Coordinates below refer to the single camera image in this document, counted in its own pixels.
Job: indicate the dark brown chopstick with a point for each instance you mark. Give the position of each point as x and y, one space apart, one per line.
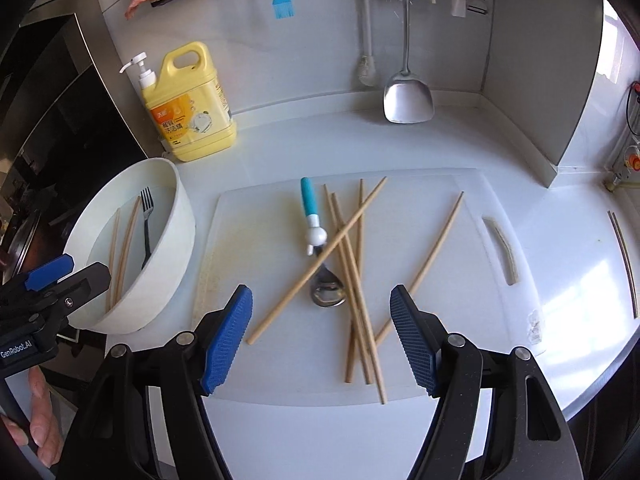
626 247
621 250

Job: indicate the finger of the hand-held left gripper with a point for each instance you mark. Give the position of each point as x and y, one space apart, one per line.
85 280
47 272

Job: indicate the steel peeler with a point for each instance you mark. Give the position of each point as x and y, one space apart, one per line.
477 5

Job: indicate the steel fork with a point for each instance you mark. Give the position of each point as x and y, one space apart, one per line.
146 225

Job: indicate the steel spatula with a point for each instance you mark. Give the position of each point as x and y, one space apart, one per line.
407 102

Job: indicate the light wooden chopstick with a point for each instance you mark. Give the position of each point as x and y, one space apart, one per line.
359 210
424 260
332 220
317 260
127 250
114 260
375 365

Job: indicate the white round bowl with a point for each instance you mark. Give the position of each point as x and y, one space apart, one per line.
170 240

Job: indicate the grey gas valve orange knob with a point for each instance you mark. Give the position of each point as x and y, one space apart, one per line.
631 162

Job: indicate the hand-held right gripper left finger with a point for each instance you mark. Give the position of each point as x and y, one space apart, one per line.
225 345

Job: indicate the black glass cooktop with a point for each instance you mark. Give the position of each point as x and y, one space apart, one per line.
65 110

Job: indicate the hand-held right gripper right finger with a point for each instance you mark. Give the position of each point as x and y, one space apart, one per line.
417 345

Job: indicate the white bottle brush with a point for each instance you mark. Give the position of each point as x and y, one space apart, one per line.
367 72

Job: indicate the white plastic cutting board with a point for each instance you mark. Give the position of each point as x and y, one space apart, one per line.
475 310

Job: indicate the yellow dish soap bottle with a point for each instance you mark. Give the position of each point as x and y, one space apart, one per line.
195 125

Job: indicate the person's left hand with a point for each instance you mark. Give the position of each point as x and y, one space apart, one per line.
44 410

